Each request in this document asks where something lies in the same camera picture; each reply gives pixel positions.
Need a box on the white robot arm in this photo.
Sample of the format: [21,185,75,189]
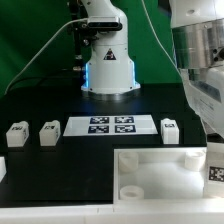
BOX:
[81,0,224,137]

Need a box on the white left obstacle block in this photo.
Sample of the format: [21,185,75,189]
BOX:
[0,157,7,182]

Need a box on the white front fence rail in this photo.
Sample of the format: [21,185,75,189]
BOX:
[0,199,224,224]

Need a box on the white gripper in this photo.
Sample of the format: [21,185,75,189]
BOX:
[180,66,224,138]

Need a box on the grey cable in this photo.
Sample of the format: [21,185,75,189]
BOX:
[3,18,88,96]

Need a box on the white marker sheet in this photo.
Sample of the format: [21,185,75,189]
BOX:
[63,115,157,137]

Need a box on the white square tabletop part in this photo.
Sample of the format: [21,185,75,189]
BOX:
[114,147,224,203]

